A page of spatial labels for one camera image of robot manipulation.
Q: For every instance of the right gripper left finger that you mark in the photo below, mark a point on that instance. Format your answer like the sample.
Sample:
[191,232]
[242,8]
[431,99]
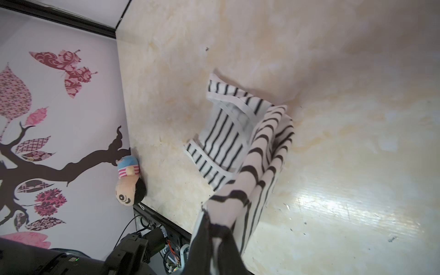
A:
[201,249]

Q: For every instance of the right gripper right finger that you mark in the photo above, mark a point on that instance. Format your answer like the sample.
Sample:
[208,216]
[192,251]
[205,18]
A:
[229,261]

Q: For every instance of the black white striped tank top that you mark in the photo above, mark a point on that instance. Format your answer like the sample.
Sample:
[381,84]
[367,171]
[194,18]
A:
[240,153]

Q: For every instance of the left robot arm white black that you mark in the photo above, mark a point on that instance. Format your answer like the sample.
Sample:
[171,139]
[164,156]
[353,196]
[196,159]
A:
[130,257]

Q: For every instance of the cartoon boy plush head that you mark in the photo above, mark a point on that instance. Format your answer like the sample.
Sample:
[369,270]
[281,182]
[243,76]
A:
[130,188]

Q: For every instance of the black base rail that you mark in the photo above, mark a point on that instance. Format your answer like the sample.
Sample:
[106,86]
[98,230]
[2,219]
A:
[151,219]

